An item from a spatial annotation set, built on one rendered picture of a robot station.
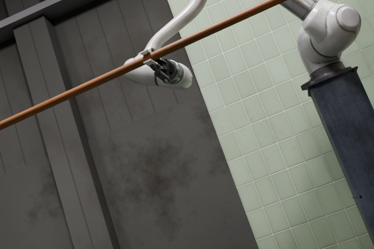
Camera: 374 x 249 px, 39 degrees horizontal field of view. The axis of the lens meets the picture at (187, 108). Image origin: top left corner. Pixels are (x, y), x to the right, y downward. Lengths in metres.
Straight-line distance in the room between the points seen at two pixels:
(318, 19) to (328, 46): 0.13
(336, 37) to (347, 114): 0.33
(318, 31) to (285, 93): 0.82
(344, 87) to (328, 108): 0.11
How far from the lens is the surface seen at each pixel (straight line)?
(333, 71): 2.31
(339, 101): 2.27
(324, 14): 2.17
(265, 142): 2.92
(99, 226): 4.14
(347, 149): 2.24
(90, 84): 1.92
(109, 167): 4.27
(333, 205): 2.88
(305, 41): 2.34
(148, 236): 4.16
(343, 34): 2.15
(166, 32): 2.25
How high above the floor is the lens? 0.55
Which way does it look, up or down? 14 degrees up
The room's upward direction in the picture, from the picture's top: 20 degrees counter-clockwise
